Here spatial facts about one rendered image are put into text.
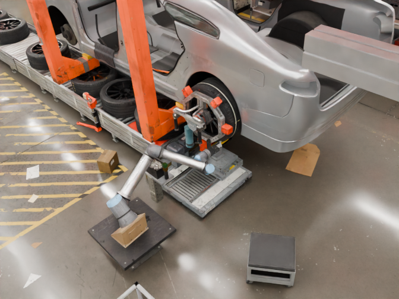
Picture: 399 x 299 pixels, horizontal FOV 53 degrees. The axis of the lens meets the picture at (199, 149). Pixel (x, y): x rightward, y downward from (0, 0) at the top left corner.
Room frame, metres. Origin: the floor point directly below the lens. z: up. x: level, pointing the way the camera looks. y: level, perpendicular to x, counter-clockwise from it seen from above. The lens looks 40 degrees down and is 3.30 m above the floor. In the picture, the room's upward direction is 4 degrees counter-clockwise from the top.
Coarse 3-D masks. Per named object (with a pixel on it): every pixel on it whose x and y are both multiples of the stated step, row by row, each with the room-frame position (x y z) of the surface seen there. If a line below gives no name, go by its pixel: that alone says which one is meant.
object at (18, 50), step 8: (32, 32) 7.34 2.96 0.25; (24, 40) 6.98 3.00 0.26; (32, 40) 6.93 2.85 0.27; (0, 48) 6.44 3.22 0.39; (8, 48) 6.69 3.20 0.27; (16, 48) 6.69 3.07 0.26; (24, 48) 6.64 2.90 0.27; (0, 56) 6.53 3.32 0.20; (8, 56) 6.24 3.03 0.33; (16, 56) 6.35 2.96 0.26; (24, 56) 6.35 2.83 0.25; (8, 64) 6.35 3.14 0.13
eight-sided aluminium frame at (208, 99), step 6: (192, 96) 3.45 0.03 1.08; (198, 96) 3.39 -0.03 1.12; (204, 96) 3.39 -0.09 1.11; (186, 102) 3.56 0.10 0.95; (210, 102) 3.29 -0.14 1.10; (186, 108) 3.56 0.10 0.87; (210, 108) 3.28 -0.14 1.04; (216, 108) 3.28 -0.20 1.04; (216, 114) 3.22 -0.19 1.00; (222, 114) 3.23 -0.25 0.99; (186, 120) 3.55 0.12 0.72; (222, 120) 3.20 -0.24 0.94; (222, 132) 3.19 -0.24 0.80; (204, 138) 3.37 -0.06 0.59; (210, 138) 3.33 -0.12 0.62; (216, 138) 3.23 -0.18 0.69
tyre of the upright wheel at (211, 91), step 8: (208, 80) 3.60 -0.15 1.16; (216, 80) 3.58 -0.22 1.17; (192, 88) 3.57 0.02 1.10; (200, 88) 3.49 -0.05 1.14; (208, 88) 3.43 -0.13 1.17; (224, 88) 3.44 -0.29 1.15; (216, 96) 3.34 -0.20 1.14; (232, 96) 3.38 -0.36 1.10; (224, 104) 3.27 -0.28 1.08; (232, 104) 3.31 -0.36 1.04; (224, 112) 3.25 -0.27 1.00; (232, 112) 3.26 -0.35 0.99; (232, 120) 3.22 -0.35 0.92; (240, 120) 3.30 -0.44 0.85; (240, 128) 3.34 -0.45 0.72; (224, 136) 3.26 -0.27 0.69
